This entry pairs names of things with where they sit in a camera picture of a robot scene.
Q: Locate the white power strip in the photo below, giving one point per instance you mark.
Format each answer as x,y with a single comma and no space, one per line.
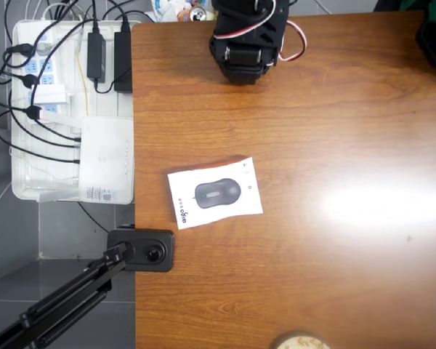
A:
47,67

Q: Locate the black power plug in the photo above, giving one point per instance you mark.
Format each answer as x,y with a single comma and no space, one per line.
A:
33,112
23,49
31,80

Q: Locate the slim black power adapter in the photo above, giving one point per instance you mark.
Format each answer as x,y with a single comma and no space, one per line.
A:
96,56

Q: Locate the black stand clamp base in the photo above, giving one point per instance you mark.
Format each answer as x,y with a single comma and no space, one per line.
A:
156,254

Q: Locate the wide black power adapter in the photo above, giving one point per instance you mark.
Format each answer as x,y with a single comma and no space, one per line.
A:
123,62

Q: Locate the round wooden coaster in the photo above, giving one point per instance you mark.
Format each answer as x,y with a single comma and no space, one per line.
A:
301,342

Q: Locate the white printed plastic bag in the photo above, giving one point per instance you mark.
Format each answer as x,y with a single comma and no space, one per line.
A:
167,9

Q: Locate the drink can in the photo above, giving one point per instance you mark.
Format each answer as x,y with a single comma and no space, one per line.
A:
198,14

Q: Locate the green clamp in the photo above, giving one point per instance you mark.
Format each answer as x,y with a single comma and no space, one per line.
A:
412,5

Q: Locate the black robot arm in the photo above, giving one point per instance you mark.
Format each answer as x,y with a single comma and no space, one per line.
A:
241,72

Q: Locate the white router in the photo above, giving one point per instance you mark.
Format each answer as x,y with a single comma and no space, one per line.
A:
103,160

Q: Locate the orange white mouse box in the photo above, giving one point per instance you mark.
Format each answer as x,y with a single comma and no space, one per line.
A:
214,192

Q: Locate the white charger plug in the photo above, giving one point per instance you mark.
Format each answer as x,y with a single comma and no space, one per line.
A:
50,94

